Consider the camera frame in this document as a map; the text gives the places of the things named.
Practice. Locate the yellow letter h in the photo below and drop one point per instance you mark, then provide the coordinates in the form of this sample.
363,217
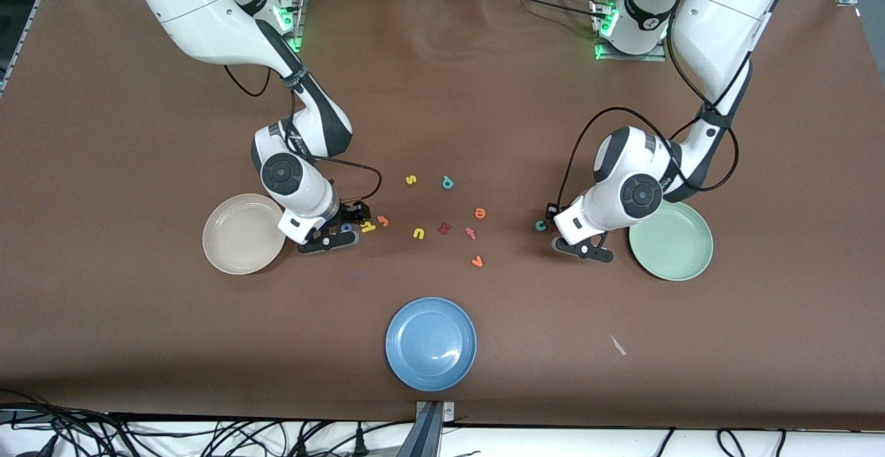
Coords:
370,227

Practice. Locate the grey tape scrap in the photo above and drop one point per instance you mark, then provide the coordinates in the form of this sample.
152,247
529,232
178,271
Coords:
617,345

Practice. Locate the beige brown plate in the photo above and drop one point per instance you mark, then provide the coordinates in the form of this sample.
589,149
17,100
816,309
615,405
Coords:
244,234

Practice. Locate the blue plate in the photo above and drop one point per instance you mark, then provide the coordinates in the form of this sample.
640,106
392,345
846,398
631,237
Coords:
431,343

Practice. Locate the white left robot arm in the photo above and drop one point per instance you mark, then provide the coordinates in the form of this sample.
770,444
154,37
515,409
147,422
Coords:
719,14

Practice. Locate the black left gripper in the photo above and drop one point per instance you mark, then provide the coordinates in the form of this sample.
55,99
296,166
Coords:
553,211

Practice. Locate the brown table cover sheet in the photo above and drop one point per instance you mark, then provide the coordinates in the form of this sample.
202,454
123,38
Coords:
138,339

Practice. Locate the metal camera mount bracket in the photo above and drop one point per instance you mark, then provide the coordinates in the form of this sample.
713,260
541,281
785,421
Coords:
430,436

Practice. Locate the black power plug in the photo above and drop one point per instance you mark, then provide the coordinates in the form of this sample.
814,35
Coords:
359,443
302,446

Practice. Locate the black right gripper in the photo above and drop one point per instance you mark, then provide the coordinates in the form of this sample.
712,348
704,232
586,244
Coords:
350,211

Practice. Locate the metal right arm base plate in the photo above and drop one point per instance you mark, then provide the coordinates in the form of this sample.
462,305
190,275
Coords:
303,14

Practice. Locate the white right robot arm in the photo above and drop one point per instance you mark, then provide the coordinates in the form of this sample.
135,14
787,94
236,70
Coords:
207,7

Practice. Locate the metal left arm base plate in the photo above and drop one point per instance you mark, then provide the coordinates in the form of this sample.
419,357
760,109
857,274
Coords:
643,58

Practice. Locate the pale green plate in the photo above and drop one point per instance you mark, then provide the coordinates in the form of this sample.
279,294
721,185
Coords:
674,246

